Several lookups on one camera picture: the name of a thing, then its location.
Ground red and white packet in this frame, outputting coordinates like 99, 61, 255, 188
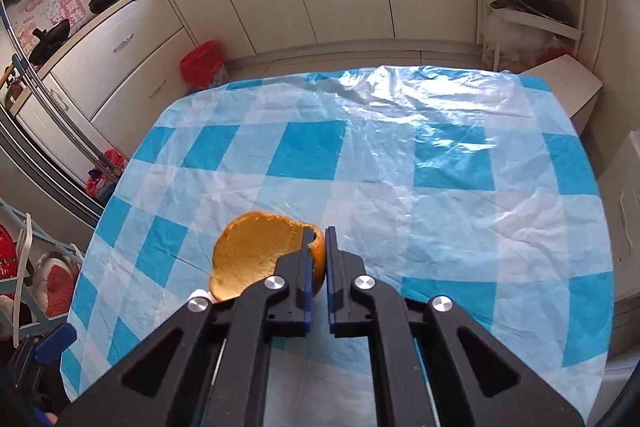
34, 251, 82, 319

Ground bin with red bag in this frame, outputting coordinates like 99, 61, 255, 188
180, 39, 229, 91

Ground round cupped orange peel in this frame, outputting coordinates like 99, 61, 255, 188
208, 210, 329, 304

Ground red wall stickers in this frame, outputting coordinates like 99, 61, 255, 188
10, 0, 117, 54

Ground black wok in cart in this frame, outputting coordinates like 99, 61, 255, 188
489, 0, 577, 26

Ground blue checked plastic tablecloth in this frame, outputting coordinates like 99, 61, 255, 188
60, 64, 617, 427

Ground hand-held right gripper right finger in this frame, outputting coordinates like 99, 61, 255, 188
325, 227, 584, 427

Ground grey metal tubes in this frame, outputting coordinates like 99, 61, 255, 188
0, 52, 119, 229

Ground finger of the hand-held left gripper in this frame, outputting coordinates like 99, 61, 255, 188
34, 323, 77, 364

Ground black frying pan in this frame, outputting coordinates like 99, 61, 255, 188
26, 18, 72, 66

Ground white and blue folding shelf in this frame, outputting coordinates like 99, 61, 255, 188
0, 197, 87, 344

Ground white wooden stool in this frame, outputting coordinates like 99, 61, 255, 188
520, 53, 604, 136

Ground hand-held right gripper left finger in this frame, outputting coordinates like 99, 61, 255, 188
57, 227, 316, 427

